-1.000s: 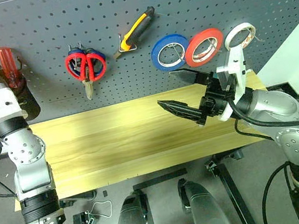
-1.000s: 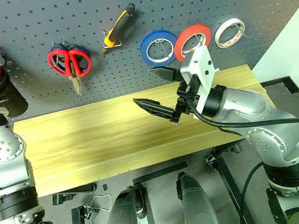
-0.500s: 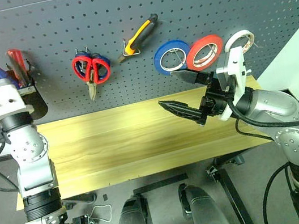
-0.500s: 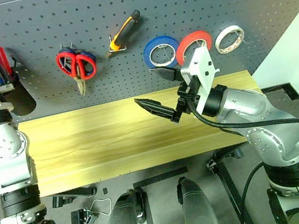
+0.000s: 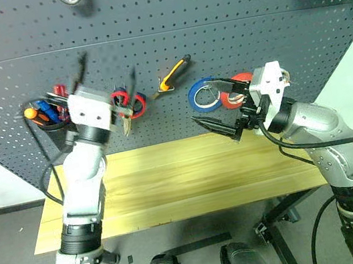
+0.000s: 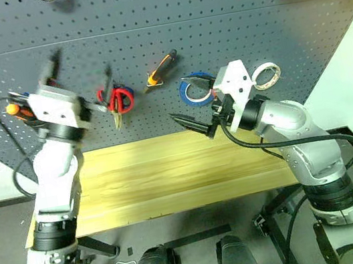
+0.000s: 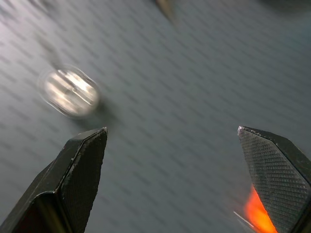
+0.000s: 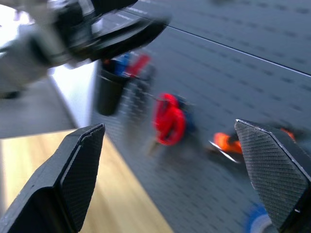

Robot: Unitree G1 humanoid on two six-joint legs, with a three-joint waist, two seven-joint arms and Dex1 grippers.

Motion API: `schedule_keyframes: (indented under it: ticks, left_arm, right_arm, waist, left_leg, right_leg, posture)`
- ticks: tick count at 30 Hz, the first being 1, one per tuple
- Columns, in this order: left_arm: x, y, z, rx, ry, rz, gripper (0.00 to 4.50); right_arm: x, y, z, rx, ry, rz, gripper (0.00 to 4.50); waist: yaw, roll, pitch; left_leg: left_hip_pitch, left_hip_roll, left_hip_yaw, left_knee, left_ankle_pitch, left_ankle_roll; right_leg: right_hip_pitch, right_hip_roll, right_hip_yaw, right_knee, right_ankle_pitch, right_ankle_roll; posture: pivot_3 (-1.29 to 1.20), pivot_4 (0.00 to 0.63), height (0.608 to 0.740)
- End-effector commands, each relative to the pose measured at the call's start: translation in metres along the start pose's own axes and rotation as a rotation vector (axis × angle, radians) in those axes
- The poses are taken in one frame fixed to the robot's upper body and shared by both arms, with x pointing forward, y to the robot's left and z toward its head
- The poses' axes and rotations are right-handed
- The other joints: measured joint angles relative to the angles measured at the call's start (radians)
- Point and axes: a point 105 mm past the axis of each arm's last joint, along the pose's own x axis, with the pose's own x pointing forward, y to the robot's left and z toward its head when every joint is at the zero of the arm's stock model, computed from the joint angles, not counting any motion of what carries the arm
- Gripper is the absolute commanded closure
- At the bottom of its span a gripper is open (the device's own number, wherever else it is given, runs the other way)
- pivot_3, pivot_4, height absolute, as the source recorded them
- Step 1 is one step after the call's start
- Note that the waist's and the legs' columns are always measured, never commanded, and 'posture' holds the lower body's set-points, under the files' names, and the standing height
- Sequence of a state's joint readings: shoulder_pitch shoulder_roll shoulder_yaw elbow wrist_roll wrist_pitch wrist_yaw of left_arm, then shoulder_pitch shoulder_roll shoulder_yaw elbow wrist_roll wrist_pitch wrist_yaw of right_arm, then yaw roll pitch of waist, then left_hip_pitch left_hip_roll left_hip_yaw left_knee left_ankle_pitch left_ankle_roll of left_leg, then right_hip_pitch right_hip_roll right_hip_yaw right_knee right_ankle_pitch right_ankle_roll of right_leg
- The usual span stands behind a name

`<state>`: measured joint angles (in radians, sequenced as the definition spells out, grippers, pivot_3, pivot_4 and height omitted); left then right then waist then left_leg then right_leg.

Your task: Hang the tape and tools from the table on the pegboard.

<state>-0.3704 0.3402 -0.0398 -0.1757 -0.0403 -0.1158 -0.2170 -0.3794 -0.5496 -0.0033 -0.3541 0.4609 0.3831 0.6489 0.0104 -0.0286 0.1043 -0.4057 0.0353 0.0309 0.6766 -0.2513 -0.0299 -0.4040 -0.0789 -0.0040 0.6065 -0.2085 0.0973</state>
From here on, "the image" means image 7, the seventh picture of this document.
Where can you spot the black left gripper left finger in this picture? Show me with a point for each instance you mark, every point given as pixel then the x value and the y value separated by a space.
pixel 68 182

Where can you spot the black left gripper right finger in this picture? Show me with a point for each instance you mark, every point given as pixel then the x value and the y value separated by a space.
pixel 279 174

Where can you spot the grey perforated pegboard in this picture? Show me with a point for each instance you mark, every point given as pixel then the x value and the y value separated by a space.
pixel 170 97

